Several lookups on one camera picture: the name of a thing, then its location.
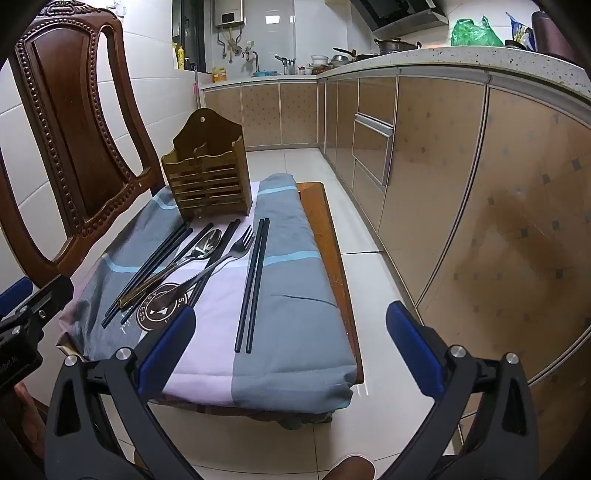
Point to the metal faucet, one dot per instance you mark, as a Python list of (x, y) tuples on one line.
[(255, 60)]

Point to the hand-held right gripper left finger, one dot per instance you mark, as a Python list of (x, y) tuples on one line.
[(171, 341)]

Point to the wooden utensil holder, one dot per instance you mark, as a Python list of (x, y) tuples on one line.
[(207, 184)]

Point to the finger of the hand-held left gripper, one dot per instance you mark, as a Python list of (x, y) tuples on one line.
[(14, 295), (51, 293)]

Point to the dark cooking pot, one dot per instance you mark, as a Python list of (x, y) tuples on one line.
[(397, 45)]

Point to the frying pan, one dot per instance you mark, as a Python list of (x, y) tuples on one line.
[(345, 52)]

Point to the blue snack packet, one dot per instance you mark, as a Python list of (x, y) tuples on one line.
[(521, 32)]

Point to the steel spoon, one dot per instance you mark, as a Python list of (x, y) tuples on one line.
[(207, 244)]

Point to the white bowl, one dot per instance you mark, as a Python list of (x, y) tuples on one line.
[(318, 60)]

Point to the beige kitchen cabinets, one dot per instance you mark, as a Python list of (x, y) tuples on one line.
[(461, 184)]

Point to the brown shoe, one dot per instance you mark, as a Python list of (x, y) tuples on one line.
[(351, 468)]

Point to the yellow bottle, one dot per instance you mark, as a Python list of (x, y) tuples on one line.
[(178, 57)]

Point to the dark thermos bottle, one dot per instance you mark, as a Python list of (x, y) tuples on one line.
[(549, 37)]

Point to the range hood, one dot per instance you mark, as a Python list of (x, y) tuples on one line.
[(397, 14)]

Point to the green plastic bag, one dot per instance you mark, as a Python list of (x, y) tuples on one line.
[(475, 34)]

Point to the white water heater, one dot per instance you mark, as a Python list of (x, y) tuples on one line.
[(229, 14)]

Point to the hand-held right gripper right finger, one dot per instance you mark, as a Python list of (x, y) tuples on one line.
[(413, 350)]

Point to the blue basin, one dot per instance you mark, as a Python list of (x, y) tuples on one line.
[(265, 73)]

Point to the speckled white countertop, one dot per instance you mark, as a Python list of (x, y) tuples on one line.
[(415, 57)]

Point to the steel fork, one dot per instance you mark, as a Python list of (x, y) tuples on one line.
[(240, 244)]

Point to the grey and pink patchwork cloth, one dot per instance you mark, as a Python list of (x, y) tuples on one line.
[(286, 277)]

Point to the carved wooden chair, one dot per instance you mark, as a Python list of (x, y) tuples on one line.
[(60, 115)]

